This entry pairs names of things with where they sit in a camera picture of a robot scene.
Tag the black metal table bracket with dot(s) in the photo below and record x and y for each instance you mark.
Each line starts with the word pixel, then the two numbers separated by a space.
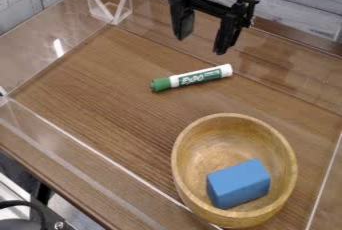
pixel 56 222

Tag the green Expo dry-erase marker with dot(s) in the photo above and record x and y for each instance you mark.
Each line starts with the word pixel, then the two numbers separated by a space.
pixel 219 72

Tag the clear acrylic corner bracket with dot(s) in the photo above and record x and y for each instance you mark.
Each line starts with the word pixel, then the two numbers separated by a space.
pixel 110 12

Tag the brown wooden bowl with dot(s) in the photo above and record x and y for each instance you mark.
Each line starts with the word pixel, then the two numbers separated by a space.
pixel 223 140

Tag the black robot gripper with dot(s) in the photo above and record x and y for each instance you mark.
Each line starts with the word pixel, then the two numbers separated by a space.
pixel 184 16

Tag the blue foam block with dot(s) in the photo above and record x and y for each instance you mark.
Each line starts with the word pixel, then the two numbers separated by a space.
pixel 239 184

